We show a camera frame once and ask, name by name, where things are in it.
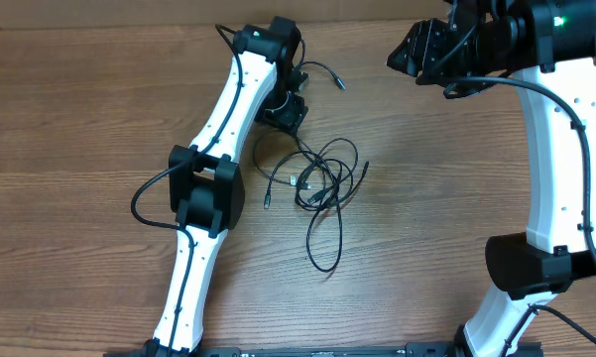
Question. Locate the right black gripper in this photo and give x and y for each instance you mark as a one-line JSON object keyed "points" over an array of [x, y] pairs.
{"points": [[419, 50]]}

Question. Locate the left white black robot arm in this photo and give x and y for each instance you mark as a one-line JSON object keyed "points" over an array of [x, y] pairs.
{"points": [[207, 193]]}

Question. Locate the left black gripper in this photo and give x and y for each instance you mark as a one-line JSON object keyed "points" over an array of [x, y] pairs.
{"points": [[291, 118]]}

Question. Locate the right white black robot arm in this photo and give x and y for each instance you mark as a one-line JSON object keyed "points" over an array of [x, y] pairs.
{"points": [[546, 49]]}

